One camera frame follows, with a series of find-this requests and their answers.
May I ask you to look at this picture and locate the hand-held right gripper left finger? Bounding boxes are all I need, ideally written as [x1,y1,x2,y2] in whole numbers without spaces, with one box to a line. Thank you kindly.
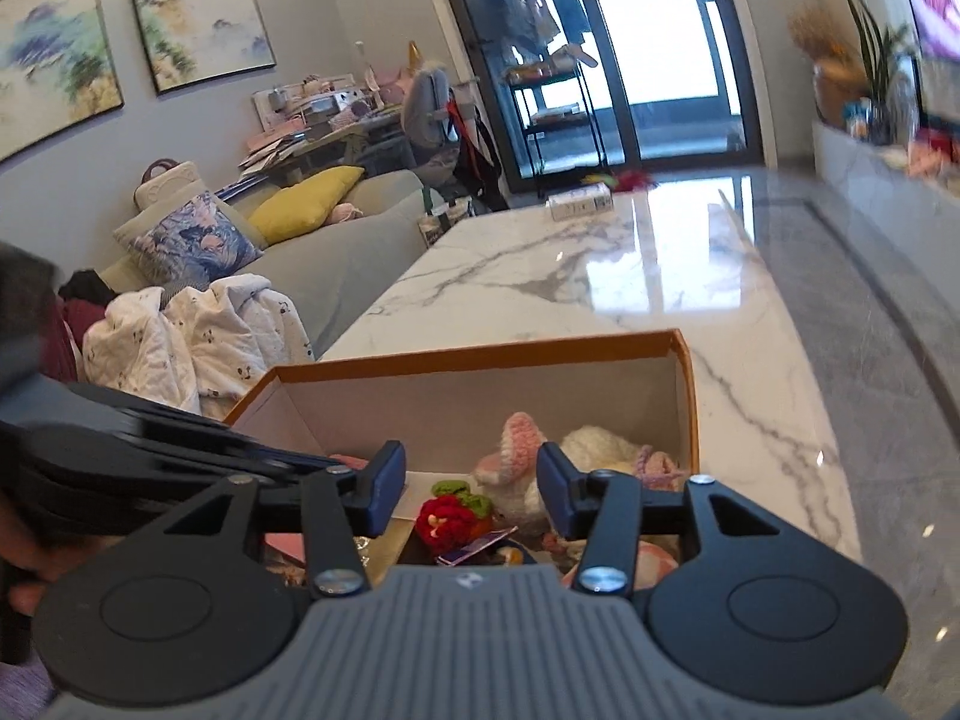
[176,441,407,597]

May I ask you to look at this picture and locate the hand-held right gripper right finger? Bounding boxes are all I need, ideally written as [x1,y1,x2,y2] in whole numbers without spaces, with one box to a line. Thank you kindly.
[536,441,766,595]

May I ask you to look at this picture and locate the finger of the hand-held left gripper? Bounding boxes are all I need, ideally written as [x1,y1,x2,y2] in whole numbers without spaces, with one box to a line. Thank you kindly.
[225,435,370,482]

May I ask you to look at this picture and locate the cream bunny plush purple bow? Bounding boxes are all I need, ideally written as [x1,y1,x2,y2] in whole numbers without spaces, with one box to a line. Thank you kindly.
[471,411,688,541]

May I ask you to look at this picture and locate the red crochet strawberry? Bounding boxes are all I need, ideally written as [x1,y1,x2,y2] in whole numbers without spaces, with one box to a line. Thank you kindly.
[416,480,497,565]

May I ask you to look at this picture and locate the orange cardboard box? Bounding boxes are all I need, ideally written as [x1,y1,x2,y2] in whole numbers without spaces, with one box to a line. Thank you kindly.
[223,328,701,578]

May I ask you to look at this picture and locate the person's left hand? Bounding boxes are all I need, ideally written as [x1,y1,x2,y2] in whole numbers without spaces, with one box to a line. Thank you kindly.
[0,495,59,617]

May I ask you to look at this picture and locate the purple paper tag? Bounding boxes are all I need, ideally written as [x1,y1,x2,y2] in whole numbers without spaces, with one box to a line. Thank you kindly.
[437,527,520,568]

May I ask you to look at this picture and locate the dark red cloth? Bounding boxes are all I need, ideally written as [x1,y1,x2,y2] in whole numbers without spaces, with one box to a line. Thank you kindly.
[41,268,115,385]

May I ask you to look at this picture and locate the white printed quilt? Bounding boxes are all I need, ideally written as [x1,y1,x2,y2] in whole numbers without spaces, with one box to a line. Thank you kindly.
[80,274,317,422]

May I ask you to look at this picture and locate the grey sofa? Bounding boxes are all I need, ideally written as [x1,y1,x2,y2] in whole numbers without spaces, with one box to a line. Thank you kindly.
[96,167,430,365]

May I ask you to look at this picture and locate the blue floral pillow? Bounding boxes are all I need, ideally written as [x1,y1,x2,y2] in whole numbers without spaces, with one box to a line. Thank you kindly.
[114,191,265,293]

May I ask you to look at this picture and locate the yellow pillow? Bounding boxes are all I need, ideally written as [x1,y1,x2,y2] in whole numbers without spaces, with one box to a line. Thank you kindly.
[247,165,367,249]

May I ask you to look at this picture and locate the beige handbag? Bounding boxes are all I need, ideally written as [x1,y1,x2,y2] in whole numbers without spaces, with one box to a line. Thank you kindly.
[133,159,220,217]

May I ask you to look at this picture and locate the white small box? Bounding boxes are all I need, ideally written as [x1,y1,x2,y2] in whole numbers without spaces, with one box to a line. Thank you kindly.
[546,184,617,223]

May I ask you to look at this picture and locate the red feathered toy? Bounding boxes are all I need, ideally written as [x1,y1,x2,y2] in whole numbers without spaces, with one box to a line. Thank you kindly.
[581,170,659,194]

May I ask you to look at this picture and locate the black and red bag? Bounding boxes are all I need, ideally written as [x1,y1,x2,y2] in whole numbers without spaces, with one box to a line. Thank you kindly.
[448,86,512,212]

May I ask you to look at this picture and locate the cluttered desk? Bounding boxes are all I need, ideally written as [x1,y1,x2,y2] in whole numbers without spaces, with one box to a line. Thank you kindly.
[238,69,422,182]

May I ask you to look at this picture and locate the grey desk chair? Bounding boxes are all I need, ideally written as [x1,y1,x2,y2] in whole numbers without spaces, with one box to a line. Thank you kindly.
[400,66,464,190]

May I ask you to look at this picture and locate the black metal rack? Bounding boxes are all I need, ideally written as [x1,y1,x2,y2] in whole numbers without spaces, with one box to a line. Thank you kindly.
[501,64,610,182]

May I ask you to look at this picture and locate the framed landscape painting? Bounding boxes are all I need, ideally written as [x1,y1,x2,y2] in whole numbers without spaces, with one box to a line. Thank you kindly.
[0,0,125,163]
[125,0,279,95]

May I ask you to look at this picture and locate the white marble tv cabinet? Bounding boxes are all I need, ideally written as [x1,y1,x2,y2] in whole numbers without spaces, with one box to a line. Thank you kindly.
[810,118,960,308]

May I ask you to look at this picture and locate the glass sliding door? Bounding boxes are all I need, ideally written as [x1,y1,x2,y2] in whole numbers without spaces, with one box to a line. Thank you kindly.
[431,0,767,200]

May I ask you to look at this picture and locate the hanging clothes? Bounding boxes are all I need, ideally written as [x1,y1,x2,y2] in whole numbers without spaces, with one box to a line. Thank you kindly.
[486,0,595,70]

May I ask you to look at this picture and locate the brown round vase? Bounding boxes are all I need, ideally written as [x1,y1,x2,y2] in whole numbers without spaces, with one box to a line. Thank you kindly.
[787,4,872,130]

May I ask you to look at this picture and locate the green potted plant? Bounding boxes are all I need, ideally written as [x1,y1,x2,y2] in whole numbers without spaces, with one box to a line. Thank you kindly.
[844,0,922,145]

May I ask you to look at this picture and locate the television screen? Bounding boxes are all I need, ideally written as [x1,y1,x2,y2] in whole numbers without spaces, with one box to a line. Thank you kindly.
[891,0,960,85]

